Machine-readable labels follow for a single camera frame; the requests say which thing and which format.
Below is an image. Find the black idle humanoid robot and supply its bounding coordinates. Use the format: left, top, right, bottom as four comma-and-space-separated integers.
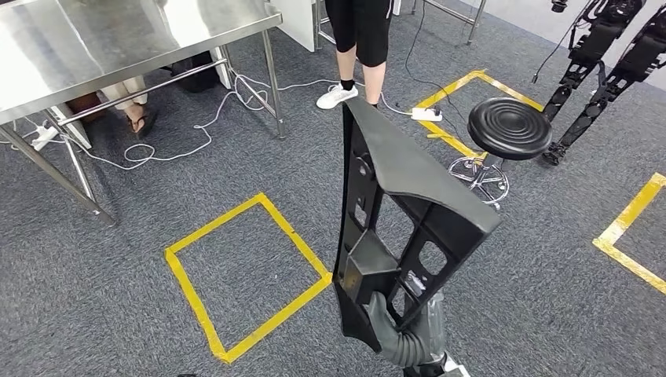
530, 0, 666, 167

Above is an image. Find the stainless steel workbench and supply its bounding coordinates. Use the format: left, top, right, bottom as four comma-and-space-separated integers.
0, 0, 288, 228

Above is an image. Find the person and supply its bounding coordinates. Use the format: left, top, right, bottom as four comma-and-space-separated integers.
316, 0, 395, 112
100, 75, 158, 139

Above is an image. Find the white power strip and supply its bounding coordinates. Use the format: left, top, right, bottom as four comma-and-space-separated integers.
411, 106, 445, 123
30, 124, 60, 152

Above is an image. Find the yellow floor tape square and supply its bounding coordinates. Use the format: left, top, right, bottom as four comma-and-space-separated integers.
415, 68, 546, 159
164, 192, 334, 365

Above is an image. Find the black plastic car trim part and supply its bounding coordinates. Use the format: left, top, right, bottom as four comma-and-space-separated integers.
332, 97, 503, 355

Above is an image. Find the black stool chrome base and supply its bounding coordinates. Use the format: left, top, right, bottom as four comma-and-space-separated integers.
447, 97, 554, 212

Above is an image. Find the black floor cable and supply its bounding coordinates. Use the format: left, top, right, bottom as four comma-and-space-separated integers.
403, 0, 470, 126

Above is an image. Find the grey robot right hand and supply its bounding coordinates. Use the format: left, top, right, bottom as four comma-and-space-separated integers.
365, 290, 448, 365

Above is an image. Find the white panel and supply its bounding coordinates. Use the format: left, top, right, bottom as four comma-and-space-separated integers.
269, 0, 317, 53

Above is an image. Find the brown box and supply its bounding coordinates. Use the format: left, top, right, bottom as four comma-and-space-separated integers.
64, 92, 104, 124

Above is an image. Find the black bag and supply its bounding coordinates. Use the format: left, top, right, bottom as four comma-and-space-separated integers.
170, 50, 221, 95

